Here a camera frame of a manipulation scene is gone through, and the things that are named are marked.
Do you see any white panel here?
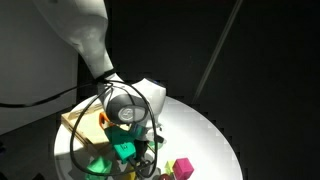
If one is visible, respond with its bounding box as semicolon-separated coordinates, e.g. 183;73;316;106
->
0;0;81;136

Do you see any dark red round fruit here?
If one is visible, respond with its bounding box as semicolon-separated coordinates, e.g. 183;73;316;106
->
157;172;174;180

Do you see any green translucent bowl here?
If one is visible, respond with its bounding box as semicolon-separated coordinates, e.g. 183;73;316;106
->
148;139;167;150

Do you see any yellow banana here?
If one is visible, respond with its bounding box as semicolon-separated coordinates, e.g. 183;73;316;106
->
123;166;138;180

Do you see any magenta cube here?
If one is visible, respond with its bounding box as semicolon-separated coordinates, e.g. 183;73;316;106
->
172;157;195;180

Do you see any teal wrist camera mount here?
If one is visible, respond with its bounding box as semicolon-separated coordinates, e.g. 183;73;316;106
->
104;126;138;164

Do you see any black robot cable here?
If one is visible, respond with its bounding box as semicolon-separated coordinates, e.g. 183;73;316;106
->
0;68;164;178

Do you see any wooden slatted tray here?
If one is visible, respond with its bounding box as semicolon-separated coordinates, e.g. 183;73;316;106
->
60;104;114;156

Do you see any small yellow-green block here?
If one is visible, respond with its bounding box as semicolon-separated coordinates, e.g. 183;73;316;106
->
165;160;177;176

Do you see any colourful fabric toy cube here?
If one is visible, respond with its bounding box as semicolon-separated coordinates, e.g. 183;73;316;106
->
99;112;112;128

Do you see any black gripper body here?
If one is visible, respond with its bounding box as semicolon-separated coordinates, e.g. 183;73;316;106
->
133;139;158;169

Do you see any green cube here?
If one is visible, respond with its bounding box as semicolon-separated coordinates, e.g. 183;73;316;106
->
84;156;113;180

